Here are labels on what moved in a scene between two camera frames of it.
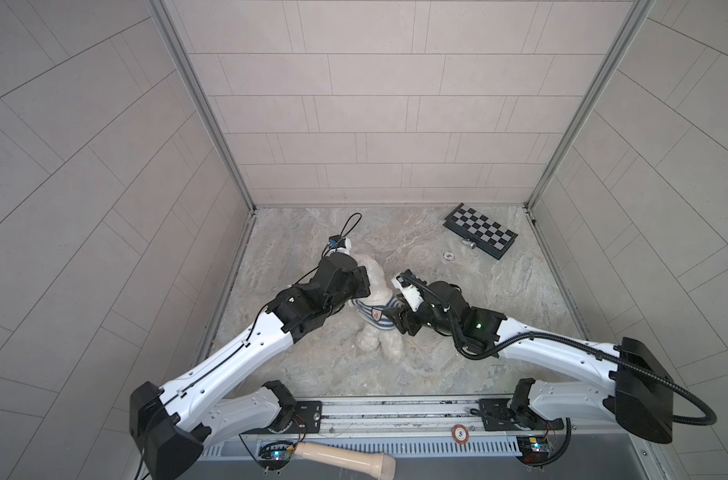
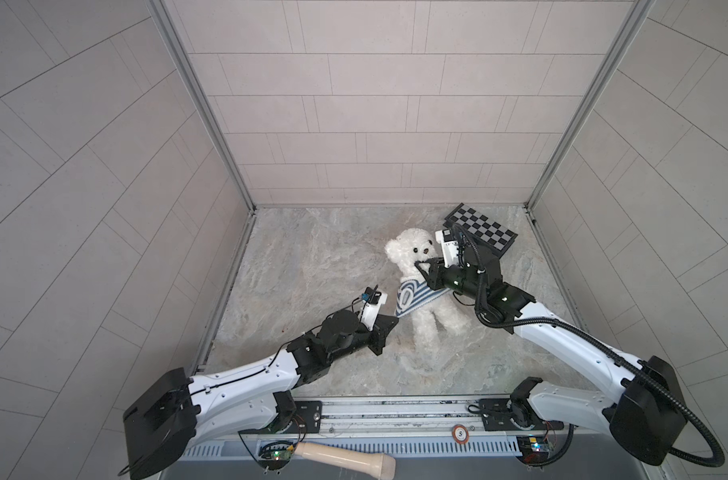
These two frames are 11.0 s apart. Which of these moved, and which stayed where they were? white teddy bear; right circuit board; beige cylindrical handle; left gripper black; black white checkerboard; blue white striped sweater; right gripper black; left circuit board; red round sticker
Moved: blue white striped sweater; right gripper black; left gripper black; white teddy bear
Stayed: red round sticker; left circuit board; right circuit board; black white checkerboard; beige cylindrical handle
